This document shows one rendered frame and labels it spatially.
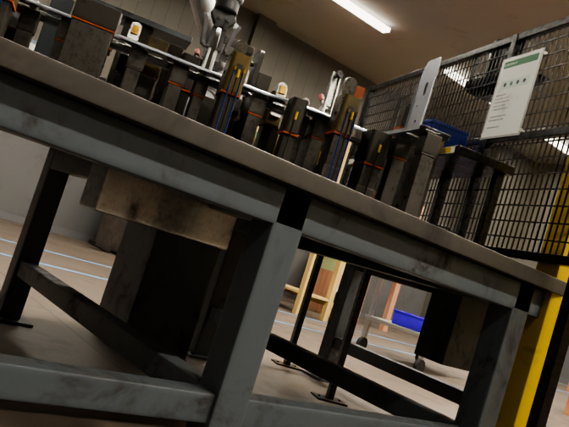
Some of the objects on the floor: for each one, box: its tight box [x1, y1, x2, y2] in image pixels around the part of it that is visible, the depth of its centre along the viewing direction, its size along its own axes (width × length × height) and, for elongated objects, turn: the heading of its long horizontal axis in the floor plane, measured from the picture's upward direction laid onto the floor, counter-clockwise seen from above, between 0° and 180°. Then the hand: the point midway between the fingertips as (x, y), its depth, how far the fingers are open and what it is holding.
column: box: [100, 220, 221, 362], centre depth 280 cm, size 31×31×66 cm
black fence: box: [271, 16, 569, 427], centre depth 269 cm, size 14×197×155 cm, turn 95°
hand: (209, 60), depth 212 cm, fingers closed, pressing on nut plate
